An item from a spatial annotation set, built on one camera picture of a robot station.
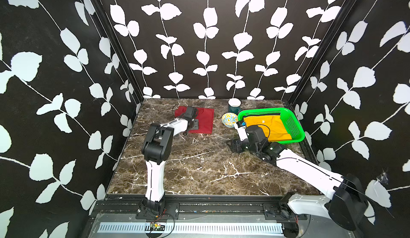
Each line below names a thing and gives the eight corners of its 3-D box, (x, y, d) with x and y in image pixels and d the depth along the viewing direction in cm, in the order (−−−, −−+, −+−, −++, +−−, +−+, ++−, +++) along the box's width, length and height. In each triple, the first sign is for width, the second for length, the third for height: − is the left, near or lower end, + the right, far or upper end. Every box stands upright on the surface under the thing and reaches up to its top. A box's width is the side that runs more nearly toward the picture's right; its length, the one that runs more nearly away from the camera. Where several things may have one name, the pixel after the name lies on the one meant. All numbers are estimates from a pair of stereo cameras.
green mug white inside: (227, 117, 113) (229, 107, 104) (226, 108, 119) (228, 97, 111) (239, 118, 113) (241, 107, 105) (237, 108, 119) (240, 97, 111)
